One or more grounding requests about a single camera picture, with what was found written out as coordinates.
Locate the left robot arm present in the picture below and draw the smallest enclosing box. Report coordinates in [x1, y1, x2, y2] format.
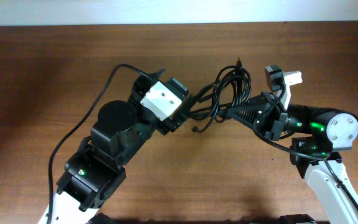
[39, 72, 188, 223]

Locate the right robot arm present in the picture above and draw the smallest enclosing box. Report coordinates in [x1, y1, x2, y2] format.
[224, 65, 358, 223]

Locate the black cable bundle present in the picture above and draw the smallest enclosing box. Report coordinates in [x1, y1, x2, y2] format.
[186, 57, 253, 134]

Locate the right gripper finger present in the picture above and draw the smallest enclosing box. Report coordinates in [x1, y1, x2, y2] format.
[241, 91, 275, 109]
[225, 107, 262, 129]

